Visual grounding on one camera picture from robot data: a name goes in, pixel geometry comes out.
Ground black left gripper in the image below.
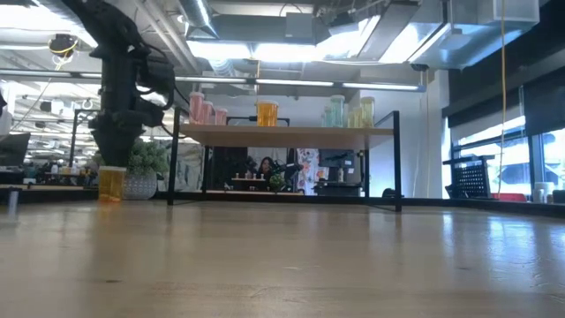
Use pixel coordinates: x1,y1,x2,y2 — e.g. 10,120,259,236
87,97,165,168

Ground large orange medicine bottle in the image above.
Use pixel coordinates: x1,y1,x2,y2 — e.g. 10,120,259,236
97,165,127,203
256,100,280,128

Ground distant small wooden shelf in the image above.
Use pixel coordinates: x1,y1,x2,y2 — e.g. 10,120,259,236
230,170,268,183

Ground black metal rack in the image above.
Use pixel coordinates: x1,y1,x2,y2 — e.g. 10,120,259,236
69,108,103,161

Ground green artificial plant in pot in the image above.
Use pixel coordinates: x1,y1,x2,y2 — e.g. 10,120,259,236
123,139,170,201

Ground black monitor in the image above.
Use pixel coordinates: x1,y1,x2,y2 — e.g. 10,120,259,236
0,132,32,186

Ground linear ceiling light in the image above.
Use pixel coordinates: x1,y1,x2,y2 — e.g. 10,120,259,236
339,80,427,93
0,69,336,87

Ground person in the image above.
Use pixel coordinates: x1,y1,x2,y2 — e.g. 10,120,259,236
257,155,276,180

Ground small distant green plant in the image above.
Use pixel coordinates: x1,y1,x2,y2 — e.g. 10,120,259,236
268,171,287,193

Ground colourful patterned poster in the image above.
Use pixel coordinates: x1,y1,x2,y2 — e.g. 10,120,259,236
298,148,320,195

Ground black equipment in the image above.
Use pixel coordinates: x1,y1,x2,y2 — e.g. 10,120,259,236
313,148,365,196

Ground black perforated basket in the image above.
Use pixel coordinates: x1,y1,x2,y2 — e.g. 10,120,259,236
442,155,496,200

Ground white cups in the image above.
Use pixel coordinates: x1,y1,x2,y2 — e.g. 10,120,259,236
531,181,556,203

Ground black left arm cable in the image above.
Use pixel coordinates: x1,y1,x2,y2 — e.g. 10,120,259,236
132,39,192,139

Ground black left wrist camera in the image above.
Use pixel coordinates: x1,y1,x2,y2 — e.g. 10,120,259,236
135,49,177,110

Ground yellow black cable reel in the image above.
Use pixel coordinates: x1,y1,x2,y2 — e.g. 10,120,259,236
47,33,80,59

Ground small grey post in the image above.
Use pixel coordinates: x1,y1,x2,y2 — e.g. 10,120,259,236
7,188,21,218

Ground wooden shelf black metal frame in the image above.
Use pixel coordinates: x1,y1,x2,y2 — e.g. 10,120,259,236
166,105,403,213

